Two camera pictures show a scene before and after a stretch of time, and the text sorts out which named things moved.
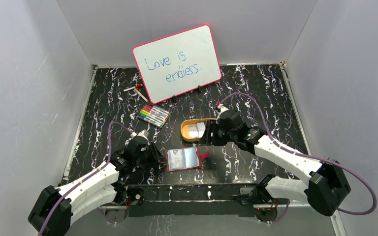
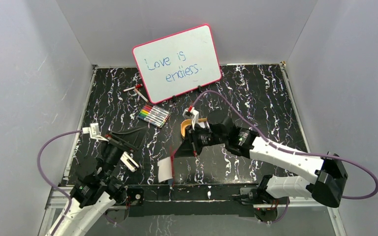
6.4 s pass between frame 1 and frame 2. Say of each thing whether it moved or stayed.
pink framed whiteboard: stayed
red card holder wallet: moved
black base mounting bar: stayed
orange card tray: stayed
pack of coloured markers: stayed
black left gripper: moved
